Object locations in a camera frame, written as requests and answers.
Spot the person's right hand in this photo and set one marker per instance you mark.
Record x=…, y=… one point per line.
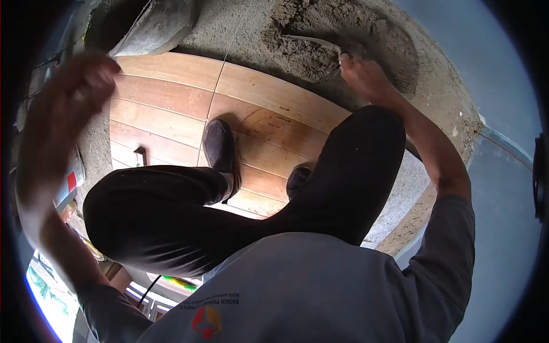
x=369, y=79

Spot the person's left hand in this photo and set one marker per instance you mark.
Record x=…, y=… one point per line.
x=68, y=98

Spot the person's left fingers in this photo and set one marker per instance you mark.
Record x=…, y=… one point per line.
x=101, y=75

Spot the person's right fingers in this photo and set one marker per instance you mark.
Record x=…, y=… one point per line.
x=347, y=66

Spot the metal trowel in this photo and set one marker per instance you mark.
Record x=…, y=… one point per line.
x=315, y=41

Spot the pile of grey mortar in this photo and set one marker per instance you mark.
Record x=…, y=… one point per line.
x=309, y=25

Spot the wood-look floor tile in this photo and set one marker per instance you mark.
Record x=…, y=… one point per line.
x=274, y=98
x=163, y=107

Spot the grey cement-caked bucket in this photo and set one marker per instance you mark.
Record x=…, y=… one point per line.
x=158, y=25

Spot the small black-topped tool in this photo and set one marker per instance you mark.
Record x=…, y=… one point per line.
x=140, y=157

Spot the person's legs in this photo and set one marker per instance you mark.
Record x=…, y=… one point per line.
x=351, y=171

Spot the white can with red label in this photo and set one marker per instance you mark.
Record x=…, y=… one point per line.
x=72, y=180

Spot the grey speckled stone slab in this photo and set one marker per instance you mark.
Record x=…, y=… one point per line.
x=407, y=188

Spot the person's body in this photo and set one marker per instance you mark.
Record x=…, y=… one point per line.
x=309, y=291

